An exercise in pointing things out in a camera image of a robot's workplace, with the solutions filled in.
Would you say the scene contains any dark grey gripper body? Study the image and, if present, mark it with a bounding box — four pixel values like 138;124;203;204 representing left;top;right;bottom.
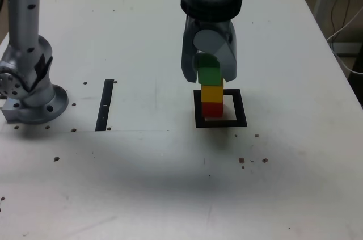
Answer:
185;16;235;43

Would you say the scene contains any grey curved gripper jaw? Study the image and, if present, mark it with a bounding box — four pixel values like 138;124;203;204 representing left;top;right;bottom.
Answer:
180;17;200;84
192;22;238;83

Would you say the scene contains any green cube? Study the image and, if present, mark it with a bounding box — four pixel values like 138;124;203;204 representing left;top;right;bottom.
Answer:
196;53;225;86

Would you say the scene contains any yellow cube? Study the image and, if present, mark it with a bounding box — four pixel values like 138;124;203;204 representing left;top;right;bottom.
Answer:
200;84;224;103

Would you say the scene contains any red cube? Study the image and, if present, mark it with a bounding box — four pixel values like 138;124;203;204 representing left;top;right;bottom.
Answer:
201;101;224;119

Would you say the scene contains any black tape square outline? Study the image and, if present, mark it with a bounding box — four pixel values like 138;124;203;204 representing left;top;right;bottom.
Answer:
193;89;248;129

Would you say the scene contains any black tape strip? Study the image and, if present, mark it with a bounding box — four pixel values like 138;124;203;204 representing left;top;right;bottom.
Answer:
95;79;115;132

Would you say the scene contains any white background cable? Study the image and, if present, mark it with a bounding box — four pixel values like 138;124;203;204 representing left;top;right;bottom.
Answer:
326;4;363;75

